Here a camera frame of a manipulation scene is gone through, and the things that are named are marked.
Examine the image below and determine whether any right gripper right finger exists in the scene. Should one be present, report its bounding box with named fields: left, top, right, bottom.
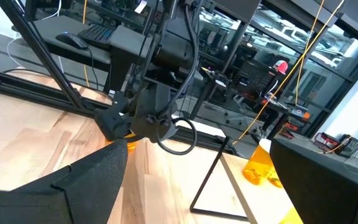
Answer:
left=269, top=138, right=358, bottom=224

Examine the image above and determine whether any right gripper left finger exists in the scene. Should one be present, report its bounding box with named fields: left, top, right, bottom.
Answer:
left=0, top=139, right=129, bottom=224

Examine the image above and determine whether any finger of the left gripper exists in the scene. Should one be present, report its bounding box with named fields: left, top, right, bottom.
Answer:
left=95, top=107, right=133, bottom=141
left=132, top=116, right=178, bottom=144

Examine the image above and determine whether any wooden shelf with black legs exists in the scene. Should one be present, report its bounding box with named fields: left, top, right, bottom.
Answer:
left=190, top=136, right=304, bottom=224

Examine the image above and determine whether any dark keyboard desk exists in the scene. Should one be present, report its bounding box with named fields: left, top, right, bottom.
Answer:
left=11, top=15, right=117, bottom=72

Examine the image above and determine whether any orange red tool cart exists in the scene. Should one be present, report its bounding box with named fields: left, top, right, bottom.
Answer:
left=286, top=104, right=311, bottom=131

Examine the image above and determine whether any black keyboard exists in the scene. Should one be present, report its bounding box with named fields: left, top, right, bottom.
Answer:
left=78, top=23, right=117, bottom=44

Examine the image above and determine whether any black computer mouse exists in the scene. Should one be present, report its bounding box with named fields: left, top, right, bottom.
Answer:
left=55, top=32, right=90, bottom=50

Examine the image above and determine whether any white paper sign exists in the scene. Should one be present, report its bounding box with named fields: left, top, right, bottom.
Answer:
left=134, top=0, right=149, bottom=14

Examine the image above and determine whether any black perforated cabinet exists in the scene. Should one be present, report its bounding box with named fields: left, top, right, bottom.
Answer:
left=237, top=60, right=277, bottom=95

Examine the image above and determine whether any red white round object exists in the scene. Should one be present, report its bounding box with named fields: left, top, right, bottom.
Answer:
left=273, top=60, right=290, bottom=75

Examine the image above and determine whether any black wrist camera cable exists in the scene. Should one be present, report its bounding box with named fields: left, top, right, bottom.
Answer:
left=155, top=0, right=200, bottom=156

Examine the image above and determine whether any black aluminium frame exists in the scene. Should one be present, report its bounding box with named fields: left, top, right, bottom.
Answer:
left=0, top=0, right=239, bottom=156

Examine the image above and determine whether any yellow power cable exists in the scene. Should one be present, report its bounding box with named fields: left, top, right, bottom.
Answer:
left=233, top=0, right=346, bottom=146
left=81, top=0, right=90, bottom=88

